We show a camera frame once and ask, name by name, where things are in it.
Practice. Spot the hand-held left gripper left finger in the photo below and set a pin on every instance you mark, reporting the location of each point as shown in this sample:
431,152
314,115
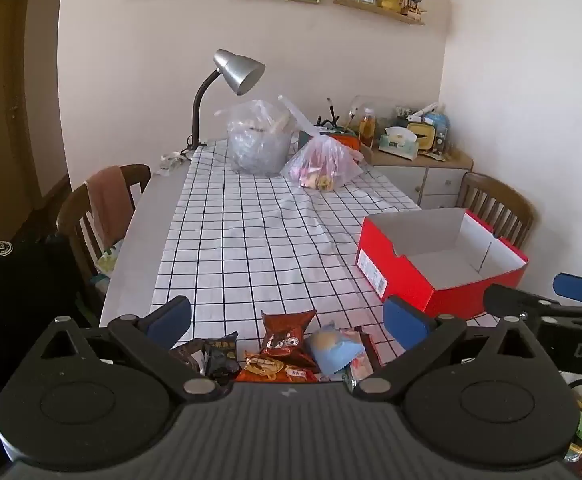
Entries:
171,317

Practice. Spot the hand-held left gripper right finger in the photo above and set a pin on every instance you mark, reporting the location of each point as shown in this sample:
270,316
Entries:
406,322

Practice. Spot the red cardboard box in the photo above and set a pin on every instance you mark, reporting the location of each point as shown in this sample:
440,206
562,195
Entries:
411,285

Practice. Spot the brown white snack packet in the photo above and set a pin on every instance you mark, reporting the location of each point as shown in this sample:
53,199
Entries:
188,352

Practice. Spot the thin red snack packet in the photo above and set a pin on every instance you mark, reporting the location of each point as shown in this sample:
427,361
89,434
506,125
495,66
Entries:
368,342

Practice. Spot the black snack packet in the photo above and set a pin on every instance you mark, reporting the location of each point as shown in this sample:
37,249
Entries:
221,357

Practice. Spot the green pink snack packet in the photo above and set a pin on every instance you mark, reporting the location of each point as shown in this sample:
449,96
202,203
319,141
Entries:
358,370

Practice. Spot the light blue snack packet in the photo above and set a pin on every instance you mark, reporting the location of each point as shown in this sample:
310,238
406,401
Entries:
331,350

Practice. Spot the red noodle snack packet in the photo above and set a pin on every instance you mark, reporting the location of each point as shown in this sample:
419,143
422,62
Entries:
271,371

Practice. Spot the dark brown snack packet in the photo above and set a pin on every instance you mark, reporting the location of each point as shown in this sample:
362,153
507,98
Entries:
286,340

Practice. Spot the clear plastic bag pink snacks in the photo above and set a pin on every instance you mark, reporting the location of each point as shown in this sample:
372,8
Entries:
321,165

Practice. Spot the floral seat cushion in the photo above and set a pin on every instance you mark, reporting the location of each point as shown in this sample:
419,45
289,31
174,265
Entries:
108,260

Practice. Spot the wooden chair dark seat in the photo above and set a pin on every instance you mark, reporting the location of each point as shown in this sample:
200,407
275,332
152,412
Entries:
501,200

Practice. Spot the white checkered tablecloth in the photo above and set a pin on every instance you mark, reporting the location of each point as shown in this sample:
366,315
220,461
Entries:
251,240

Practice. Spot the pink cloth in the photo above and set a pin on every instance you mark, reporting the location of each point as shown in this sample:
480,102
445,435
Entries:
108,200

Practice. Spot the white cabinet wooden top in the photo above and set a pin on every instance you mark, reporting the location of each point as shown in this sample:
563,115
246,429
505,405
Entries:
441,182

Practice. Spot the white power strip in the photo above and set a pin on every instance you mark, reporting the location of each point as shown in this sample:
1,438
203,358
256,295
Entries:
171,162

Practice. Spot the black bag white logo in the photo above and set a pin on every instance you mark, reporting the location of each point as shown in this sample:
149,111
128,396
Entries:
11,310

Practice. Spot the green white tissue box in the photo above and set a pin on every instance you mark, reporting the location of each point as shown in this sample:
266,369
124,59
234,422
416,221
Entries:
396,146

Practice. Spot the yellow tissue holder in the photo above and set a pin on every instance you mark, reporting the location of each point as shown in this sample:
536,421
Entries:
423,132

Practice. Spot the clear plastic bag grey contents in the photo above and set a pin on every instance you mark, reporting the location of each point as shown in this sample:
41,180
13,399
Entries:
258,147

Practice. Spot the orange pencil bag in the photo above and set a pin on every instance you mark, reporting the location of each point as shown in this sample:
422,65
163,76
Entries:
346,139

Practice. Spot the white tube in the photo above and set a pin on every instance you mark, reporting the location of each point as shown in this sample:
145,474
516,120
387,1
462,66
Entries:
426,110

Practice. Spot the black paint brush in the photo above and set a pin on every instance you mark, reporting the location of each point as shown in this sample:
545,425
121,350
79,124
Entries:
352,117
332,110

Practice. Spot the silver desk lamp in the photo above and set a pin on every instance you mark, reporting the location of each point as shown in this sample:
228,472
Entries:
238,72

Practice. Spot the brown wooden door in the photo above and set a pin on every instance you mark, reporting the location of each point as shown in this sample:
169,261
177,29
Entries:
1,110

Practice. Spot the wooden wall shelf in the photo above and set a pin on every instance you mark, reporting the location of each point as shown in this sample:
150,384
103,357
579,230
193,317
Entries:
381,11

